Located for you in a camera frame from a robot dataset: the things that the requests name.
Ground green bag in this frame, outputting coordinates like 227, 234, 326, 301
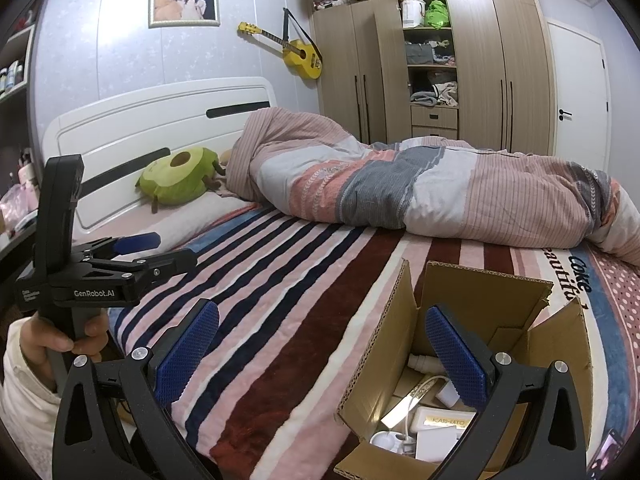
425, 0, 449, 28

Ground pile of pale clothes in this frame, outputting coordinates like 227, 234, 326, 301
410, 80, 458, 107

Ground wooden wardrobe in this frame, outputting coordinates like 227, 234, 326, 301
301, 0, 556, 158

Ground lit white light bar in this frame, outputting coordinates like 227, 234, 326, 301
377, 375, 448, 428

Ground yellow guitar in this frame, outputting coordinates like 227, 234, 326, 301
237, 8, 323, 81

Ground person's left forearm white sleeve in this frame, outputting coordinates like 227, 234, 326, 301
0, 347, 68, 443

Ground pink striped duvet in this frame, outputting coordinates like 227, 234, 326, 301
220, 106, 640, 268

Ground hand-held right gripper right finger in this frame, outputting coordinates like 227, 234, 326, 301
424, 304, 587, 480

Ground green avocado plush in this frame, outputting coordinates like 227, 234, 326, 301
135, 147, 223, 213

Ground long pale pink pillow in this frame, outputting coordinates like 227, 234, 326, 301
112, 192, 261, 251

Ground white wall shelf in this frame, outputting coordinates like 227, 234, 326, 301
0, 22, 38, 106

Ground white rectangular case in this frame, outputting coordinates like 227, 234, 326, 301
410, 405, 478, 433

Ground framed wall picture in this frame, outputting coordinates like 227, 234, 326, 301
148, 0, 221, 29

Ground smartphone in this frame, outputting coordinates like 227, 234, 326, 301
585, 428, 626, 480

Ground small white bottle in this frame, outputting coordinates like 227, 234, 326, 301
407, 354, 443, 376

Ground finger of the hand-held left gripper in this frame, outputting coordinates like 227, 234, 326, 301
72, 231, 162, 262
75, 249, 199, 292

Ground striped fleece blanket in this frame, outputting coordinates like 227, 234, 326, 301
107, 202, 626, 468

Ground grey folded clothes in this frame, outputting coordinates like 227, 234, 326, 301
405, 42, 435, 65

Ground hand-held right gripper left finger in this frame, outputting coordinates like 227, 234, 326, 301
52, 298, 221, 480

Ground white bed headboard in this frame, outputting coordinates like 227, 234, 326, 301
41, 76, 278, 233

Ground person's left hand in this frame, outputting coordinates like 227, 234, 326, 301
19, 309, 109, 367

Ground brown cardboard box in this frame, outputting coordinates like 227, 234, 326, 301
334, 258, 602, 480

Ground white door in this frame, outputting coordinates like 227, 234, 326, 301
545, 19, 612, 176

